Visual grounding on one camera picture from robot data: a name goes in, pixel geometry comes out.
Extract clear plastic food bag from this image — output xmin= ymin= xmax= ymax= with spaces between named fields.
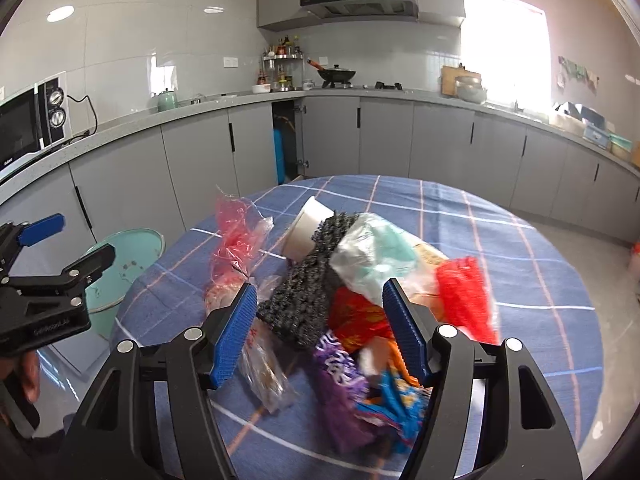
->
xmin=204 ymin=280 xmax=299 ymax=414

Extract wooden cutting board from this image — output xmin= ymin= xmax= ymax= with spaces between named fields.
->
xmin=440 ymin=63 xmax=483 ymax=97

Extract blue snack wrapper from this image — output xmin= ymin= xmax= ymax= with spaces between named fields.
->
xmin=356 ymin=360 xmax=434 ymax=454

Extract clear bag with green contents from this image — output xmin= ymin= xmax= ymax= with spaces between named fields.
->
xmin=330 ymin=212 xmax=441 ymax=307

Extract black wok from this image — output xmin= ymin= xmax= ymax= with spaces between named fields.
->
xmin=307 ymin=59 xmax=358 ymax=89

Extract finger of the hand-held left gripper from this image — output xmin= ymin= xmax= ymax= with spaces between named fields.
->
xmin=9 ymin=243 xmax=117 ymax=307
xmin=0 ymin=213 xmax=66 ymax=273

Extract black range hood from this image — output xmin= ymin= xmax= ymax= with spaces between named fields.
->
xmin=300 ymin=0 xmax=420 ymax=22

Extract bright window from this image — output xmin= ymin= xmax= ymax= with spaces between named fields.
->
xmin=460 ymin=0 xmax=552 ymax=107

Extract hanging cloths on wall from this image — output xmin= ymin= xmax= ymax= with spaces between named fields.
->
xmin=557 ymin=55 xmax=601 ymax=92

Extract metal bowl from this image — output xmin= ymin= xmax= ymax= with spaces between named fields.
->
xmin=453 ymin=76 xmax=489 ymax=105

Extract black foam net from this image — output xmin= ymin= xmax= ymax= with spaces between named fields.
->
xmin=257 ymin=212 xmax=362 ymax=351

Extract person's left hand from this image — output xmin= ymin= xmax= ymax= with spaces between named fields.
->
xmin=19 ymin=351 xmax=42 ymax=405

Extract red foam net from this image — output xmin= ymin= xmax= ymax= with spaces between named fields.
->
xmin=434 ymin=256 xmax=499 ymax=346

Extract red snack wrapper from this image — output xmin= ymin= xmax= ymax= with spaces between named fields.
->
xmin=327 ymin=287 xmax=397 ymax=354

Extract metal spice rack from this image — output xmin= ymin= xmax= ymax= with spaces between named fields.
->
xmin=257 ymin=35 xmax=305 ymax=94

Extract purple snack wrapper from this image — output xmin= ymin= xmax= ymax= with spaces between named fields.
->
xmin=312 ymin=332 xmax=383 ymax=454

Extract white paper cup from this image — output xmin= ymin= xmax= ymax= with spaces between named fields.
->
xmin=281 ymin=196 xmax=336 ymax=264

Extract black white microwave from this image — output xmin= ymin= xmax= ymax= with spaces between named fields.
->
xmin=0 ymin=71 xmax=74 ymax=177

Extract brown paper piece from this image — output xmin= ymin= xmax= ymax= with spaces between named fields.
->
xmin=412 ymin=242 xmax=450 ymax=306

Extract blue cylinder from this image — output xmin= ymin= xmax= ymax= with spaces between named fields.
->
xmin=272 ymin=129 xmax=290 ymax=187

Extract blue grey storage box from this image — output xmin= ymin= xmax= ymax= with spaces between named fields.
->
xmin=582 ymin=109 xmax=612 ymax=150

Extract green plastic container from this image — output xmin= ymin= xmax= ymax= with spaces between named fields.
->
xmin=607 ymin=133 xmax=634 ymax=162

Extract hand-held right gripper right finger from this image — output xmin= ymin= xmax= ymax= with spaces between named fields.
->
xmin=382 ymin=277 xmax=584 ymax=480

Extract black power cable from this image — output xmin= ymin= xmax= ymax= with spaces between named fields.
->
xmin=67 ymin=94 xmax=99 ymax=139

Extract red transparent plastic bag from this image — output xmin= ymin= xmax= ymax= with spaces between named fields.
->
xmin=212 ymin=186 xmax=275 ymax=282

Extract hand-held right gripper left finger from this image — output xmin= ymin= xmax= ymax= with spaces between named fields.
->
xmin=52 ymin=282 xmax=259 ymax=480

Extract grey base cabinets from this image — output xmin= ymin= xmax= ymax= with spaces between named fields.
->
xmin=0 ymin=95 xmax=640 ymax=281

